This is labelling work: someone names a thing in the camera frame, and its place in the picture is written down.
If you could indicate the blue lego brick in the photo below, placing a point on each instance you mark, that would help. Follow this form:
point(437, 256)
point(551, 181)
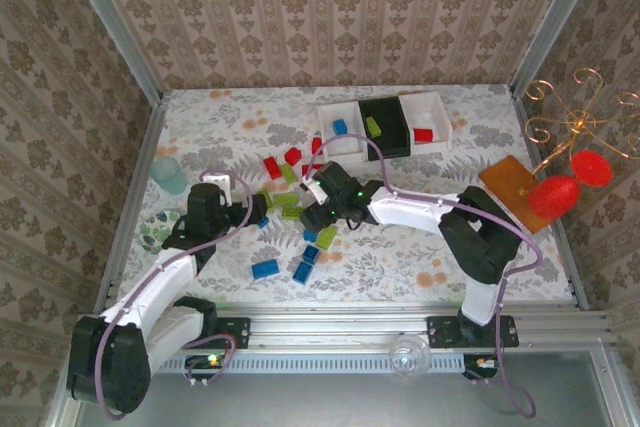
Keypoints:
point(310, 235)
point(265, 269)
point(340, 126)
point(302, 272)
point(311, 254)
point(263, 222)

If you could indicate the green lego brick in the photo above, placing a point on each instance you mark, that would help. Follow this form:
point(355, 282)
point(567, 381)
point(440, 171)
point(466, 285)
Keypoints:
point(266, 196)
point(291, 212)
point(372, 127)
point(327, 237)
point(285, 198)
point(287, 173)

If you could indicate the red lego brick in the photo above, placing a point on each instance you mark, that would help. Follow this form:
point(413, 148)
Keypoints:
point(272, 168)
point(316, 145)
point(423, 135)
point(293, 156)
point(306, 169)

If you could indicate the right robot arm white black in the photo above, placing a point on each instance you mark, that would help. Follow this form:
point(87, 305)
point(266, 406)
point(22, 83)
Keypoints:
point(410, 209)

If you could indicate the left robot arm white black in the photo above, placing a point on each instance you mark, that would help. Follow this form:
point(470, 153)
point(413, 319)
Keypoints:
point(165, 272)

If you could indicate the pale blue plastic cup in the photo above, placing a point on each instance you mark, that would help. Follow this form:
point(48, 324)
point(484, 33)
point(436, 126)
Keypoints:
point(167, 174)

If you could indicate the orange brown board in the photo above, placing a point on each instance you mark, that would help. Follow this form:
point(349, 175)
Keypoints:
point(505, 182)

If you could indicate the clear glass ball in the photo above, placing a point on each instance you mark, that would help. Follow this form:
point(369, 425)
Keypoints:
point(410, 356)

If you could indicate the red egg ornament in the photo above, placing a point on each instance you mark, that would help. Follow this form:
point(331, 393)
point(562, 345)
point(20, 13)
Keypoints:
point(554, 197)
point(592, 168)

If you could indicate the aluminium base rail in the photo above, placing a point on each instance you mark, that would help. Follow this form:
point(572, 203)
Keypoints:
point(340, 329)

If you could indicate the grey metal base plate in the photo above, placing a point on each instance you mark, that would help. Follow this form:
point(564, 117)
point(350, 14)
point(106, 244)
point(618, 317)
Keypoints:
point(310, 402)

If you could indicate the aluminium frame post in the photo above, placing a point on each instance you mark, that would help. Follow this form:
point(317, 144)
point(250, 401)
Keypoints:
point(555, 22)
point(107, 22)

